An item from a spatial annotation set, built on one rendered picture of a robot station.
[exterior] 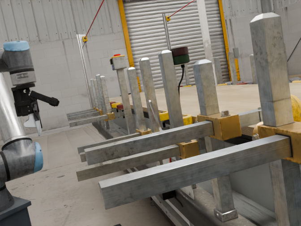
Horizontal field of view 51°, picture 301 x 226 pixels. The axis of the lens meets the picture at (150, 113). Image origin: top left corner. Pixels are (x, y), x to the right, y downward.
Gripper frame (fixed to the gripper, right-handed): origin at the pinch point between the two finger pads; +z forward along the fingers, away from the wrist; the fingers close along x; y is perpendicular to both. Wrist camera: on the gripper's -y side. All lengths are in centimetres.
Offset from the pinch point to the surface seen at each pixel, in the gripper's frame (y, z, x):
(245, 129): -56, 5, 56
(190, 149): -42, 9, 47
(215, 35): -538, -100, -754
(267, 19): -40, -20, 90
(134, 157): -26, 8, 43
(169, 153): -37, 9, 44
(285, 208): -39, 11, 89
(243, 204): -58, 32, 45
